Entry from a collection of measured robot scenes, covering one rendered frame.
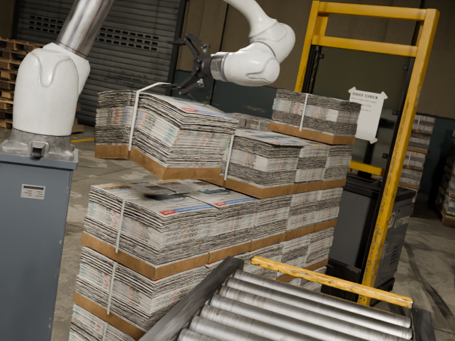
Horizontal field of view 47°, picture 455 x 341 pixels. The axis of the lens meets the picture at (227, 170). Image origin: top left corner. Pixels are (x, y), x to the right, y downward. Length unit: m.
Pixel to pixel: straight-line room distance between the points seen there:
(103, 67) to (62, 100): 8.41
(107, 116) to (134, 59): 7.78
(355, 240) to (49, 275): 2.22
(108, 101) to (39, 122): 0.43
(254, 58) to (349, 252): 2.05
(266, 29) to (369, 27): 7.05
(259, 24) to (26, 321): 1.10
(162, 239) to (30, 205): 0.45
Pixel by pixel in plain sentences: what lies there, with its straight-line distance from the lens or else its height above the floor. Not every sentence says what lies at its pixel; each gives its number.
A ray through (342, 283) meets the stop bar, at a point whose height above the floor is 0.82.
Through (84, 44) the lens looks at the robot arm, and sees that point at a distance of 1.65.
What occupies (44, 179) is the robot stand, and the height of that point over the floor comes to 0.94.
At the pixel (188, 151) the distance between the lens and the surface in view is 1.65.
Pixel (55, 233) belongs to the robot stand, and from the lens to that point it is 1.48.
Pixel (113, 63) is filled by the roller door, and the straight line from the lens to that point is 9.75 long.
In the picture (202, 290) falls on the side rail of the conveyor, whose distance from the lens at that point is 1.23.
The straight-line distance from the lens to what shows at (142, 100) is 1.69.
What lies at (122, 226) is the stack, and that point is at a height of 0.73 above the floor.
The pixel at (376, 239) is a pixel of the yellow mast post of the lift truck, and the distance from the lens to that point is 3.13.
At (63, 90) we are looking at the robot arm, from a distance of 1.43.
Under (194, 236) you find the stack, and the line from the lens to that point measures 1.82.
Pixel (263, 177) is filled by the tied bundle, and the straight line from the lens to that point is 2.11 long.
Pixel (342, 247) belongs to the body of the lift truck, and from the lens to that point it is 3.39.
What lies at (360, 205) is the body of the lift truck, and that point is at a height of 0.68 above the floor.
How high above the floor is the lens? 1.28
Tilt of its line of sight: 10 degrees down
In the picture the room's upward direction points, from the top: 10 degrees clockwise
